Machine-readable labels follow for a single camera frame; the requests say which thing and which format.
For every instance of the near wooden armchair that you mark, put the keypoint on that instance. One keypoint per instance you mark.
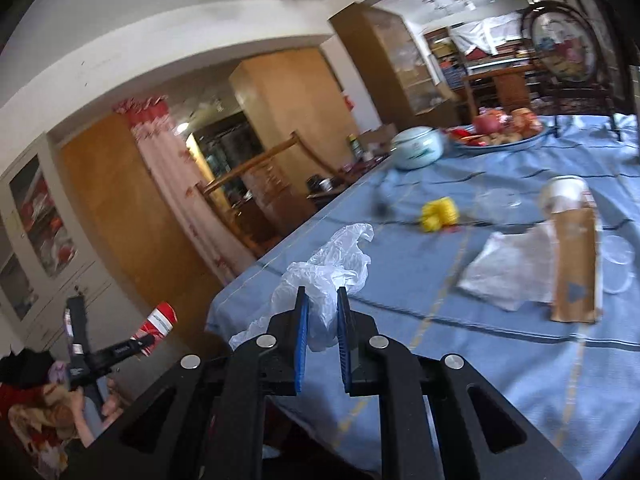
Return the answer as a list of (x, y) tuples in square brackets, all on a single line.
[(284, 208)]

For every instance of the cardboard box on cabinet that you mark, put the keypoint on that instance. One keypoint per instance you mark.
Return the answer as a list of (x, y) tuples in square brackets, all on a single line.
[(378, 141)]

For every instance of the pale green ceramic lidded pot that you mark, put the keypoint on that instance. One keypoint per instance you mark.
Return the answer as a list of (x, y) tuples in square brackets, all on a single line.
[(416, 147)]

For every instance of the tall wooden wardrobe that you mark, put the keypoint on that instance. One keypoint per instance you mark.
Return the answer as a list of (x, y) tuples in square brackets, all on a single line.
[(295, 91)]

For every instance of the clear plastic lid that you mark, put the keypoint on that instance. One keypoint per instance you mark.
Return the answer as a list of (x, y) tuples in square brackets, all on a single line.
[(497, 206)]

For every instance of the white tissue paper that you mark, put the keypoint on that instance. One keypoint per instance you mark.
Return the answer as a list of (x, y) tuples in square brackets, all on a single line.
[(513, 269)]

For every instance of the dark wooden side cabinet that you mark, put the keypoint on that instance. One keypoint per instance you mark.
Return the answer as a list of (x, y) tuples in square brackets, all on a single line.
[(322, 190)]

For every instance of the far wooden chair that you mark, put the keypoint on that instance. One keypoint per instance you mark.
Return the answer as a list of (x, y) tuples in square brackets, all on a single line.
[(510, 84)]

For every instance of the red apple in net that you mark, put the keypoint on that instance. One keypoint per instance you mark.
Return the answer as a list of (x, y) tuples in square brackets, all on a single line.
[(491, 121)]

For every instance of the white glass display cabinet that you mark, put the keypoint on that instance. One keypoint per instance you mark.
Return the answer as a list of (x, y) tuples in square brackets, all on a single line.
[(45, 255)]

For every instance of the yellow foam fruit net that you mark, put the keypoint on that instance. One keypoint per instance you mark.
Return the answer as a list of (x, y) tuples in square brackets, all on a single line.
[(439, 214)]

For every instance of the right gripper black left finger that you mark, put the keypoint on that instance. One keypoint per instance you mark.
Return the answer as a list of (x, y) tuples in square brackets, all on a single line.
[(204, 419)]

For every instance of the clear plastic bag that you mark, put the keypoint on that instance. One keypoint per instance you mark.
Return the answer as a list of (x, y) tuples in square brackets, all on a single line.
[(338, 263)]

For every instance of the orange fruit on plate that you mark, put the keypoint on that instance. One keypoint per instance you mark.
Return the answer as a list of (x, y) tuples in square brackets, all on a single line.
[(526, 123)]

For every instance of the blue fruit plate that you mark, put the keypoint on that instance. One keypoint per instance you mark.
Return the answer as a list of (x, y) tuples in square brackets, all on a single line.
[(468, 137)]

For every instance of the red and white paper cup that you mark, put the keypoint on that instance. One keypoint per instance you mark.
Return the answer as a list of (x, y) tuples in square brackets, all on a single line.
[(160, 322)]

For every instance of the light blue tablecloth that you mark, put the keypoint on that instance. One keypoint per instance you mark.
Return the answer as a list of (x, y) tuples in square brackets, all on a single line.
[(578, 384)]

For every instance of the pink floral door curtain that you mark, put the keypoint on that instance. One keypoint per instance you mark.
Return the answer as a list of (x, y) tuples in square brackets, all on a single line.
[(177, 176)]

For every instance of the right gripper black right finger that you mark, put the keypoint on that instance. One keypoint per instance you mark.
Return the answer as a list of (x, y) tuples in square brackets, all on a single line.
[(439, 418)]

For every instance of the round embroidered table screen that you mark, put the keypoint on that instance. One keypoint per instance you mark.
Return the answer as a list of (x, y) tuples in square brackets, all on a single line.
[(566, 50)]

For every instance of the person's hand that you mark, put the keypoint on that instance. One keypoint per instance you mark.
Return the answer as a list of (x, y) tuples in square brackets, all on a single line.
[(90, 421)]

